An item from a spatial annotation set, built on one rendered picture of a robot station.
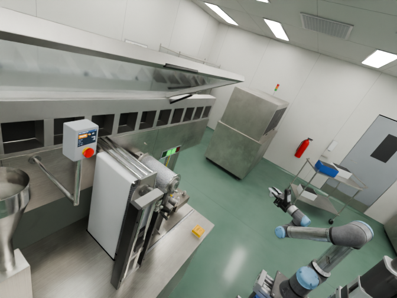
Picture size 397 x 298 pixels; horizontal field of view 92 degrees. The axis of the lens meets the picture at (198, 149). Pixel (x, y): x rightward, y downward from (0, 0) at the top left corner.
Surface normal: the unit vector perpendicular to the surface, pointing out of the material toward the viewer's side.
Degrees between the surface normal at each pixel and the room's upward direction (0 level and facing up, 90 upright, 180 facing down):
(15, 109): 90
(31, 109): 90
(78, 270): 0
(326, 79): 90
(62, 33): 58
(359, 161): 90
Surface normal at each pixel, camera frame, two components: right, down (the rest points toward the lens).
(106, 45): 0.85, -0.02
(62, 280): 0.33, -0.84
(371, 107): -0.51, 0.22
